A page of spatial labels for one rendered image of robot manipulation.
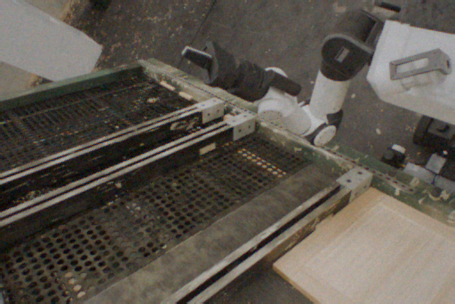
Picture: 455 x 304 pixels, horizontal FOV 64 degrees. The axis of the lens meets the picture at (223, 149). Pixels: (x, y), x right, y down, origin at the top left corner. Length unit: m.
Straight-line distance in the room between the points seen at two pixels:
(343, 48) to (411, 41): 0.15
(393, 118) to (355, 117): 0.21
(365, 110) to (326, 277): 1.52
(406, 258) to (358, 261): 0.13
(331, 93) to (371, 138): 1.28
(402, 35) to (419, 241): 0.57
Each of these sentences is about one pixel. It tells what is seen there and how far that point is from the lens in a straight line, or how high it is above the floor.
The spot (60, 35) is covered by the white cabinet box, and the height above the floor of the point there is 0.48.
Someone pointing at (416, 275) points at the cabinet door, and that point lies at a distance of 1.07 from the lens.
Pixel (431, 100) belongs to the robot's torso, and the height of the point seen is 1.32.
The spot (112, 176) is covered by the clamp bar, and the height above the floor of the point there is 1.44.
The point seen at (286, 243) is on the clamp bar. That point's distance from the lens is 0.99.
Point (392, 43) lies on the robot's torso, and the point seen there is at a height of 1.36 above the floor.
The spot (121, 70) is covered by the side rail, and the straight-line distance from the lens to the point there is 2.15.
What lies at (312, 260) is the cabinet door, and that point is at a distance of 1.01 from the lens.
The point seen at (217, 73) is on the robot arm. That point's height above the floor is 1.60.
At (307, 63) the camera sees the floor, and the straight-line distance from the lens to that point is 2.64.
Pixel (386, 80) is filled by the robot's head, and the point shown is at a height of 1.44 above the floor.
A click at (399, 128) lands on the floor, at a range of 2.28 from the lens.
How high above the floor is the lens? 2.14
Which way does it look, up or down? 51 degrees down
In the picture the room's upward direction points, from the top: 69 degrees counter-clockwise
